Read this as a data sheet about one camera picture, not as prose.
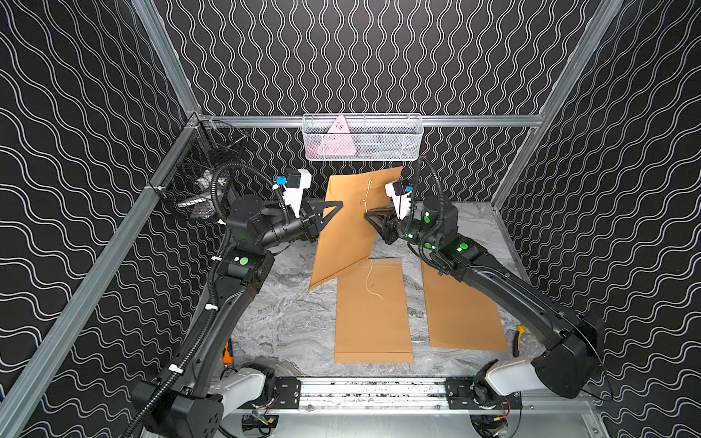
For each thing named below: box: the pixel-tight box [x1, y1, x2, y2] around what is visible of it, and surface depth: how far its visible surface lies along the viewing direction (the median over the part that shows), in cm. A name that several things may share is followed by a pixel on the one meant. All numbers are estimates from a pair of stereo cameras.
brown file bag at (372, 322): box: [334, 257, 414, 365], surface depth 92 cm
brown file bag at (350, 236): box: [308, 166, 403, 290], surface depth 64 cm
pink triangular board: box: [316, 114, 356, 157], surface depth 92 cm
